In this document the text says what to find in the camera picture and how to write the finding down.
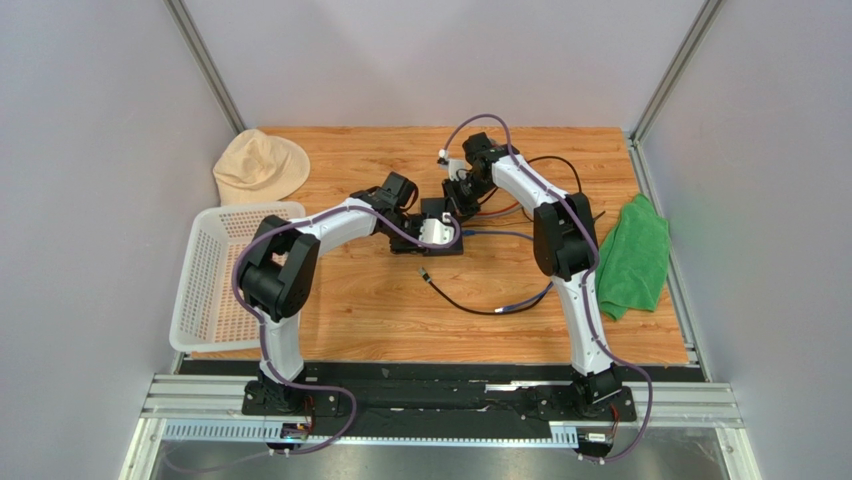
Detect black network switch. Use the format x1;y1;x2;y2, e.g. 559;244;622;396
419;197;463;256

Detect white plastic basket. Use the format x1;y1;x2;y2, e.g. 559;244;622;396
169;201;306;353

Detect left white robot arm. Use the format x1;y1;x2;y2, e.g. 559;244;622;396
231;173;459;415

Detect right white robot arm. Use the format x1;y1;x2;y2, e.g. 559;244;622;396
438;133;622;418

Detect beige bucket hat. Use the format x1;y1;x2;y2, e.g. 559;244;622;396
212;129;311;206

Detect green cloth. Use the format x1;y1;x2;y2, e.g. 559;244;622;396
596;194;671;321

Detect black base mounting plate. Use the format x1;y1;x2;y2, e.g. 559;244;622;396
179;359;707;442

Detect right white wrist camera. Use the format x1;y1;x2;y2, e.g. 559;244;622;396
437;149;468;181

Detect grey ethernet cable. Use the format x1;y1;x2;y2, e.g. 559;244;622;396
476;202;527;221

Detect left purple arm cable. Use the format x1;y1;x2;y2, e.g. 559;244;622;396
230;204;463;457

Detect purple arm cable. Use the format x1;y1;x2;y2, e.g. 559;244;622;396
230;204;463;457
439;113;655;465

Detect red ethernet cable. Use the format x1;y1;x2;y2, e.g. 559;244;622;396
476;199;523;218

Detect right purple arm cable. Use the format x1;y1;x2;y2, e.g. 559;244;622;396
439;113;655;465

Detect blue ethernet cable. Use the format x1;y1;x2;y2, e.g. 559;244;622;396
463;228;555;314

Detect aluminium front rail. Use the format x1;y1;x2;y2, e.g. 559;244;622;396
121;375;760;479

